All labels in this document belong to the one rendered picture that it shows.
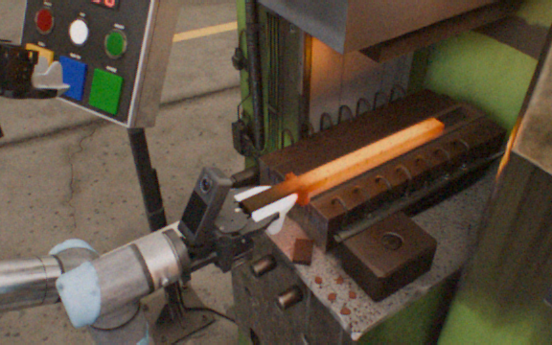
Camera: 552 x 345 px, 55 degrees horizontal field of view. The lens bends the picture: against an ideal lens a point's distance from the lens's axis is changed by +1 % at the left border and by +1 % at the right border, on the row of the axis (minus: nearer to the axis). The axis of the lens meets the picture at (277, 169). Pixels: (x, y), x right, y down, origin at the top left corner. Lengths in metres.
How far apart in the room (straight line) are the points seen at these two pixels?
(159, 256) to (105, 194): 1.69
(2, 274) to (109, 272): 0.17
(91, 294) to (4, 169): 2.03
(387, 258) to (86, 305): 0.41
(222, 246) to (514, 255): 0.40
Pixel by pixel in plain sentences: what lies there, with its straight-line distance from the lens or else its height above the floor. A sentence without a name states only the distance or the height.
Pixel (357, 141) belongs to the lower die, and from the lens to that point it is 0.97.
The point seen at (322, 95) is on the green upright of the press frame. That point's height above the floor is 1.01.
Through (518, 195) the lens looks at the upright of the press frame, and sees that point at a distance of 0.72.
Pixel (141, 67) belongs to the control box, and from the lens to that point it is 1.06.
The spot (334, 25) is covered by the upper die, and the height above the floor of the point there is 1.30.
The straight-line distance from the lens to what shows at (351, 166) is 0.88.
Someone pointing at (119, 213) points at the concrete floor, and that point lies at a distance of 2.31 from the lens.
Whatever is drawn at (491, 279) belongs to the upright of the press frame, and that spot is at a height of 0.96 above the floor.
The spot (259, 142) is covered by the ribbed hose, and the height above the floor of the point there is 0.83.
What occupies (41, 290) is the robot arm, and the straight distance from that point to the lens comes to 0.86.
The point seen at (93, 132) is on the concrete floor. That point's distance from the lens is 2.80.
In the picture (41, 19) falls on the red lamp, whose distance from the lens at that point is 1.25.
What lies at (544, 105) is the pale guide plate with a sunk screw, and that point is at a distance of 0.63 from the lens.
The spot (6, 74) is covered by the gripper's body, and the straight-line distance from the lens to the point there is 0.92.
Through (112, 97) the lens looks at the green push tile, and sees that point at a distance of 1.10.
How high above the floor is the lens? 1.57
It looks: 40 degrees down
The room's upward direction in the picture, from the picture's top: straight up
